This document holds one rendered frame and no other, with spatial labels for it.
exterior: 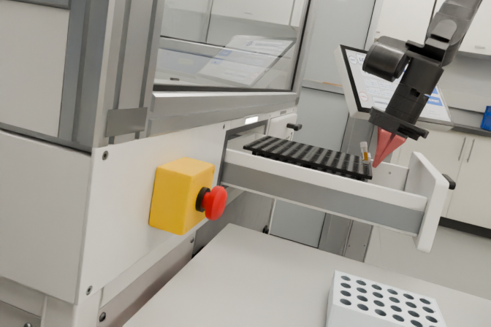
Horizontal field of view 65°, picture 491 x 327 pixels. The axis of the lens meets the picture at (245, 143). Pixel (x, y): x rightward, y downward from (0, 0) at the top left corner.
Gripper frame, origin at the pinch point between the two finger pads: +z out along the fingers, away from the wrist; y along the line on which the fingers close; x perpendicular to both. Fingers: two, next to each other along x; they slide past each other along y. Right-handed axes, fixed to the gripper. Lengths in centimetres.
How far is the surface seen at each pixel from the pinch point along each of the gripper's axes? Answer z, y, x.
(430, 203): -0.6, 7.3, -15.9
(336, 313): 11.5, -0.4, -34.0
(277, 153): 4.4, -16.4, -8.7
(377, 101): -9, 0, 81
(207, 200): 5.8, -18.2, -35.9
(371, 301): 9.8, 3.0, -30.7
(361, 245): 52, 23, 97
